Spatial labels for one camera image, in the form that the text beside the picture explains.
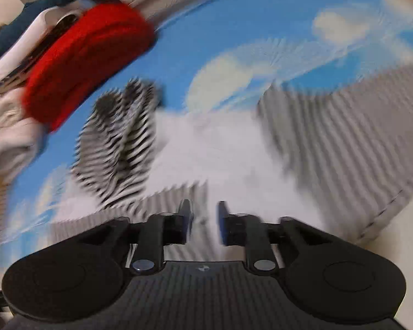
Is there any red folded blanket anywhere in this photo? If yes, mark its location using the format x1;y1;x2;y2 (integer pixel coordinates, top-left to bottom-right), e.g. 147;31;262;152
21;2;156;131

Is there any blue white patterned bedsheet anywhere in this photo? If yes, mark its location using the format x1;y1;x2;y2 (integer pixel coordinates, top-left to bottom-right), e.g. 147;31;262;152
0;0;413;273

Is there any cream folded quilt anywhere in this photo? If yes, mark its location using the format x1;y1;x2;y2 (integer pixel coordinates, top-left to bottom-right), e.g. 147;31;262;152
0;87;46;183

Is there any black white striped sock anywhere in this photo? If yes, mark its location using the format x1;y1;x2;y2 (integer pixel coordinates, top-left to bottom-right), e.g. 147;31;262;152
71;78;160;211

